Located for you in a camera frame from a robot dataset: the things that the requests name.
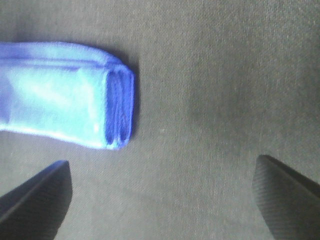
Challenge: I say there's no black table cloth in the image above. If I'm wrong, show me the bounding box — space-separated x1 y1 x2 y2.
0 0 320 240

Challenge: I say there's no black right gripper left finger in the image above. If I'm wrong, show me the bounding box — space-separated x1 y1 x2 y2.
0 160 73 240

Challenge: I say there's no blue microfibre towel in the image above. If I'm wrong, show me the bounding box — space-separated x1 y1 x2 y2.
0 42 135 150

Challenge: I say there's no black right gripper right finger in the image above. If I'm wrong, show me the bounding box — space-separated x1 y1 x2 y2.
252 155 320 240

